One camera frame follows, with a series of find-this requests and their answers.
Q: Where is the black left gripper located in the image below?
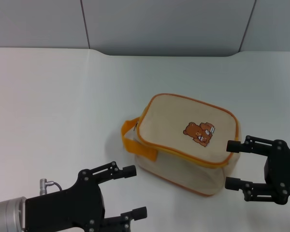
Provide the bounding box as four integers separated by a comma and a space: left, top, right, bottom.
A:
25, 161, 148, 232

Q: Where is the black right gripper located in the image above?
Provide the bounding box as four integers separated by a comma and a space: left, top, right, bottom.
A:
224, 135, 290, 206

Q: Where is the beige bear print food bag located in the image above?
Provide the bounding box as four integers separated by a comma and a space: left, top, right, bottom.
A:
121, 93, 241, 198

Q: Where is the left gripper cable connector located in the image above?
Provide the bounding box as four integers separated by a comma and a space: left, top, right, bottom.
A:
39, 178, 64, 196

